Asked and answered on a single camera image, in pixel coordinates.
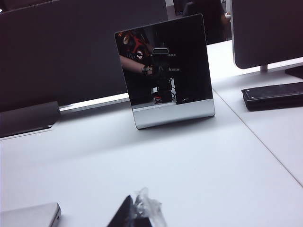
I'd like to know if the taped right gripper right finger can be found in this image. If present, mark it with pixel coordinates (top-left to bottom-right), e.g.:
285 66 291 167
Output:
134 188 168 227

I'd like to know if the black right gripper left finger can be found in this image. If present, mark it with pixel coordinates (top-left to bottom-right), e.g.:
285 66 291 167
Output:
106 195 152 227

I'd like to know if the silver Dell laptop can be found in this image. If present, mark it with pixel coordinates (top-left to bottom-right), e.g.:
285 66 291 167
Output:
0 202 62 227

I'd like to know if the grey desktop device with slats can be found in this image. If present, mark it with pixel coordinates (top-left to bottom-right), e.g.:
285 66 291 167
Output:
114 13 216 130

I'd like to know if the black flat rectangular device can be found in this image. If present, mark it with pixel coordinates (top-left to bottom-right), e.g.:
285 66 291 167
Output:
241 82 303 112

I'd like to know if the wide grey desk divider panel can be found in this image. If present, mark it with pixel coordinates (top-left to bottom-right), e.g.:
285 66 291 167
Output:
0 0 169 112

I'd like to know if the person in dark clothing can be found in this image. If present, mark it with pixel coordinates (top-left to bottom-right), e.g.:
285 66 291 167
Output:
173 0 232 45

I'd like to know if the grey divider panel with post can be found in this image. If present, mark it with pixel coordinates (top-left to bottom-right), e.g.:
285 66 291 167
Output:
231 0 303 72

